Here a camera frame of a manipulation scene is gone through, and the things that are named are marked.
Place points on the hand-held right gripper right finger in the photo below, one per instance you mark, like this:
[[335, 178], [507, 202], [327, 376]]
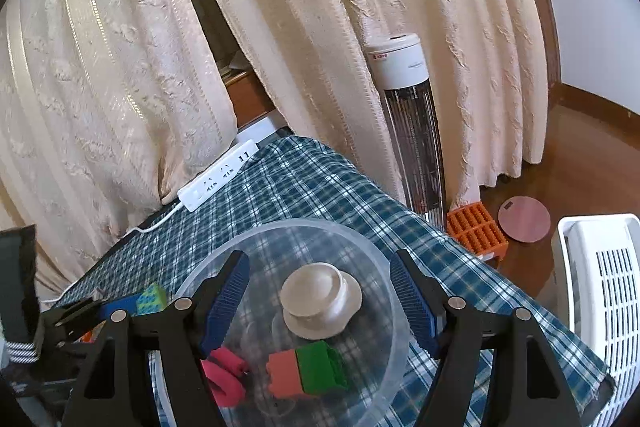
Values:
[[415, 302]]

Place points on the cream textured curtain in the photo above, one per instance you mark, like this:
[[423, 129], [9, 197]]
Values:
[[325, 32]]

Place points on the white tower heater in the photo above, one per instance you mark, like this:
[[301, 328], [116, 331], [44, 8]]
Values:
[[400, 62]]

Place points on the small orange toy piece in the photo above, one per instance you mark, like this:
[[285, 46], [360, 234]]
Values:
[[87, 336]]

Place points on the orange and green building block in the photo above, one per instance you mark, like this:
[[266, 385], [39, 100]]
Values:
[[310, 367]]

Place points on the pink foam piece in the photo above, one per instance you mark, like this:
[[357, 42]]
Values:
[[225, 382]]

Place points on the round pink disc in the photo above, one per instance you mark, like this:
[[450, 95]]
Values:
[[525, 219]]

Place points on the orange ridged plastic block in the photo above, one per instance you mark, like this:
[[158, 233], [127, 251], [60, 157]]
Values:
[[475, 227]]

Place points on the green building block blue dots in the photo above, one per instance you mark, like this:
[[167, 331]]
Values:
[[150, 299]]

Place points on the white power strip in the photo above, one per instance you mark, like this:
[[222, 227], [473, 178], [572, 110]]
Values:
[[215, 179]]

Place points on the white plastic basket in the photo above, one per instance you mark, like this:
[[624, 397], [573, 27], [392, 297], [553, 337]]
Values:
[[575, 282]]

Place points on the clear plastic bowl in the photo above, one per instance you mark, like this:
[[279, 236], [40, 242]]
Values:
[[372, 357]]

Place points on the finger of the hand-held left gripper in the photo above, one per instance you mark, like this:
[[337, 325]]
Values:
[[70, 311], [65, 336]]

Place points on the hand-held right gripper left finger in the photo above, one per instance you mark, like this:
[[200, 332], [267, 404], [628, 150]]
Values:
[[225, 302]]

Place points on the wide cream patterned curtain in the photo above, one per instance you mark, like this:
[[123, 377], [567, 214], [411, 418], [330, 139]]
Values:
[[100, 82]]

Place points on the blue plaid tablecloth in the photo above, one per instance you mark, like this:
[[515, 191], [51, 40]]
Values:
[[325, 192]]

